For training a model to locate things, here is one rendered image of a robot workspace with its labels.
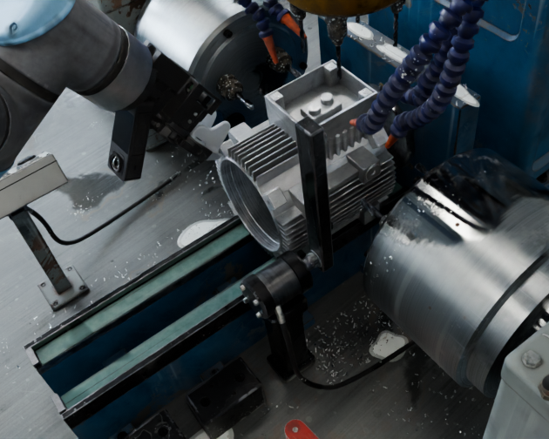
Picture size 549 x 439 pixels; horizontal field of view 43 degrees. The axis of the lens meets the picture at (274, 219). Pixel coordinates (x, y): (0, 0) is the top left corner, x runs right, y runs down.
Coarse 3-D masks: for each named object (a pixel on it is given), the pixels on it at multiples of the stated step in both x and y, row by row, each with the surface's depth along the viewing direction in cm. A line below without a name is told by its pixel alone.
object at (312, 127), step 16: (304, 128) 75; (320, 128) 75; (304, 144) 76; (320, 144) 76; (304, 160) 79; (320, 160) 78; (304, 176) 81; (320, 176) 80; (304, 192) 84; (320, 192) 82; (320, 208) 84; (320, 224) 86; (320, 240) 88; (320, 256) 91
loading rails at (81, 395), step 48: (240, 240) 109; (336, 240) 106; (144, 288) 105; (192, 288) 109; (240, 288) 103; (48, 336) 100; (96, 336) 101; (144, 336) 108; (192, 336) 98; (240, 336) 106; (48, 384) 101; (96, 384) 95; (144, 384) 98; (192, 384) 106; (96, 432) 98
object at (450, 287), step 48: (432, 192) 79; (480, 192) 77; (528, 192) 78; (384, 240) 81; (432, 240) 77; (480, 240) 74; (528, 240) 73; (384, 288) 83; (432, 288) 77; (480, 288) 73; (528, 288) 71; (432, 336) 78; (480, 336) 74; (528, 336) 76; (480, 384) 77
